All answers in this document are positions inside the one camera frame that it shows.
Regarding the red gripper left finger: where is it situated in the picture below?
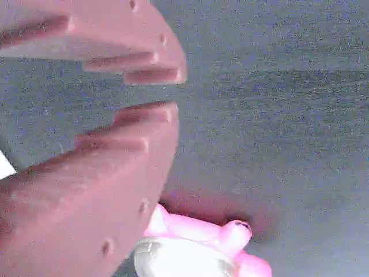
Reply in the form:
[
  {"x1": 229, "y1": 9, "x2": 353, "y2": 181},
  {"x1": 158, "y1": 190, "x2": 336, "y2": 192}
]
[{"x1": 0, "y1": 101, "x2": 180, "y2": 277}]

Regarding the pink toy with silver dome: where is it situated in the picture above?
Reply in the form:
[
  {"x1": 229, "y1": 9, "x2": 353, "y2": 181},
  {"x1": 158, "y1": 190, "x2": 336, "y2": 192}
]
[{"x1": 134, "y1": 203, "x2": 273, "y2": 277}]

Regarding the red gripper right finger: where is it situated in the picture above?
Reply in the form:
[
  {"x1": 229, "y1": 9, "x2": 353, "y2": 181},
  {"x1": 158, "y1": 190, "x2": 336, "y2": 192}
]
[{"x1": 0, "y1": 0, "x2": 187, "y2": 86}]

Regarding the white plastic basket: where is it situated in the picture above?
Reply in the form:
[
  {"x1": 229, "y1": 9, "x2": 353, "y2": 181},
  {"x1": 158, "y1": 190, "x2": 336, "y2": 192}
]
[{"x1": 0, "y1": 149, "x2": 18, "y2": 180}]

